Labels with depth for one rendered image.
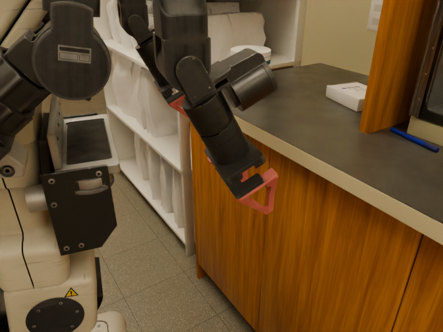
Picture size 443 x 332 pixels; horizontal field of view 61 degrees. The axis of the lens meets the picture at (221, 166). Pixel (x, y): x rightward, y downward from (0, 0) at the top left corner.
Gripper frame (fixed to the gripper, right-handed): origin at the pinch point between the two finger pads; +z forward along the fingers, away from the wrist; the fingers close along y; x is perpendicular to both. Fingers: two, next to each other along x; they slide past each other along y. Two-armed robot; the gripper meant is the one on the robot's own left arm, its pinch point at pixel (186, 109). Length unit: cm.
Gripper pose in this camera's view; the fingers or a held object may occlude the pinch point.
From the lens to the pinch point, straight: 98.6
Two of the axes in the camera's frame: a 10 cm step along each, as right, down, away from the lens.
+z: 4.3, 7.1, 5.6
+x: -8.4, 5.4, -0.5
